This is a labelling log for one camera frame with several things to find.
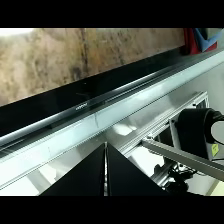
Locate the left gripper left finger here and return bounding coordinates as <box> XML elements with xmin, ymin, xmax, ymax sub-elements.
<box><xmin>41</xmin><ymin>142</ymin><xmax>107</xmax><ymax>197</ymax></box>

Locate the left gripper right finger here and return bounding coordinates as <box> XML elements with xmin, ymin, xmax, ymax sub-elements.
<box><xmin>106</xmin><ymin>142</ymin><xmax>170</xmax><ymax>197</ymax></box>

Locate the red garment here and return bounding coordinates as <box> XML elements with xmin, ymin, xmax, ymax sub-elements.
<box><xmin>182</xmin><ymin>28</ymin><xmax>218</xmax><ymax>55</ymax></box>

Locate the blue garment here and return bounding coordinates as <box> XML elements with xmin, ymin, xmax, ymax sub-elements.
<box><xmin>194</xmin><ymin>28</ymin><xmax>224</xmax><ymax>52</ymax></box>

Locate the black cable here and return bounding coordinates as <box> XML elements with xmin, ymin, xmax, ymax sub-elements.
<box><xmin>164</xmin><ymin>163</ymin><xmax>197</xmax><ymax>195</ymax></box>

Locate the silver frame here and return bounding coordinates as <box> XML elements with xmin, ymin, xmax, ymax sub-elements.
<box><xmin>0</xmin><ymin>49</ymin><xmax>224</xmax><ymax>197</ymax></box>

